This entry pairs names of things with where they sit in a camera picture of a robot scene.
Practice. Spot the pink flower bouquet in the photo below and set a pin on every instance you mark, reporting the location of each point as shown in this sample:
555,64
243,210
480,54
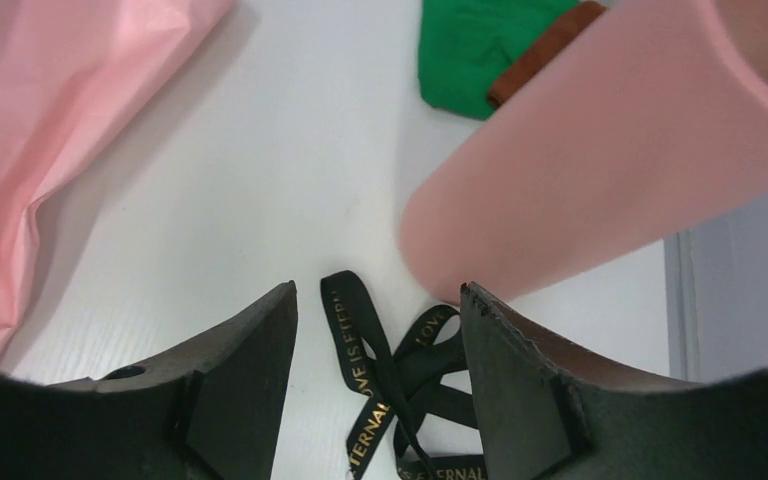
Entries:
73,74

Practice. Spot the brown cloth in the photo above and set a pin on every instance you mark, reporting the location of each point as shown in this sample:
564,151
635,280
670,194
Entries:
558,36

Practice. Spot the green cloth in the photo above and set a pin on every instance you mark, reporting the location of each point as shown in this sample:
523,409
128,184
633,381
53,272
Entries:
464,45

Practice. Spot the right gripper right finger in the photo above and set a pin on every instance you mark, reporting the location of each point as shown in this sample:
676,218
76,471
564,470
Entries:
548,408

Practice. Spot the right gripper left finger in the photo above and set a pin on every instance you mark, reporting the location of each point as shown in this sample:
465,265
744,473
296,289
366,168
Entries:
208,408

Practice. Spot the black ribbon gold lettering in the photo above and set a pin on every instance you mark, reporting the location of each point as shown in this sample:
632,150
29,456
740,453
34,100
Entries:
402,386

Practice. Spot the pink cylindrical vase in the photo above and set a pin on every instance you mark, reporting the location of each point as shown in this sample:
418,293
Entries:
653,120

